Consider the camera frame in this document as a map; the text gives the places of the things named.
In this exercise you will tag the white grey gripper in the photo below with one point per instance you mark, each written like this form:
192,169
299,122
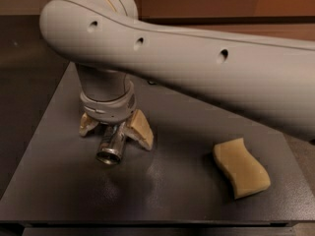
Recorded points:
109,108

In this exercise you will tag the silver blue redbull can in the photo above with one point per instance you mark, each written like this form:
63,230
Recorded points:
112,144

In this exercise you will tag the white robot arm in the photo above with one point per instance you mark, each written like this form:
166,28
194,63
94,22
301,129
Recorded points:
268,80

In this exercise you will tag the dark side table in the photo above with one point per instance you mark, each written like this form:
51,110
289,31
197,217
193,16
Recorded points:
29,75

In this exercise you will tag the yellow sponge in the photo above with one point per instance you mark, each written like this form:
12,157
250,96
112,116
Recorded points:
245,173

